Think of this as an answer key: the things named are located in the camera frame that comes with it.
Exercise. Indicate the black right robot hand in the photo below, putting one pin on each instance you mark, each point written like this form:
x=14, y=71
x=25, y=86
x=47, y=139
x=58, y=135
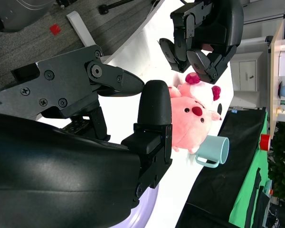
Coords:
x=61, y=171

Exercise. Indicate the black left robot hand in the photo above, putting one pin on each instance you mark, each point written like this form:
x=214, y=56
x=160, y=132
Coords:
x=216, y=26

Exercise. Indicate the pink plush beaver doll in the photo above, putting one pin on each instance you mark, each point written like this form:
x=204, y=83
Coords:
x=190, y=126

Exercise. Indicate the lavender plastic plate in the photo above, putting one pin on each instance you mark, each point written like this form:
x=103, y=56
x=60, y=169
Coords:
x=145, y=213

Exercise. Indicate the white cabinet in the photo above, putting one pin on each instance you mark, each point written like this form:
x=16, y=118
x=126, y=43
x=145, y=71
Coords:
x=247, y=71

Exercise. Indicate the white box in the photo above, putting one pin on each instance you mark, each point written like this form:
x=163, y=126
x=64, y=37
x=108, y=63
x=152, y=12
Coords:
x=283, y=63

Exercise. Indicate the wooden board table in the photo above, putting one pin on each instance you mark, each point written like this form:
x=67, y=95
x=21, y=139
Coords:
x=274, y=95

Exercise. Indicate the light blue plastic mug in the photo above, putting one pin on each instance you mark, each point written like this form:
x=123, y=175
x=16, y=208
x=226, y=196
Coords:
x=213, y=148

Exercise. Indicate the white table leg bar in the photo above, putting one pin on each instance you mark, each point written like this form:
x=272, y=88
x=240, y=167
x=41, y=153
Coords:
x=82, y=29

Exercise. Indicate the red square floor marker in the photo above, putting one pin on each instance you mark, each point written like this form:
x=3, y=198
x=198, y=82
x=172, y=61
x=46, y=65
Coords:
x=55, y=29

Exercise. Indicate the green leafy plants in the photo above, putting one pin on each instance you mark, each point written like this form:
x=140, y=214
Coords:
x=283, y=166

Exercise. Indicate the black backdrop cloth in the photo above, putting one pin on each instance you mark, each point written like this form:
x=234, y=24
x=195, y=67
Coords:
x=218, y=185

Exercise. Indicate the green cloth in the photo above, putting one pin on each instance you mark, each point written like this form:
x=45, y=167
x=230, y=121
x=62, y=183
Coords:
x=244, y=197

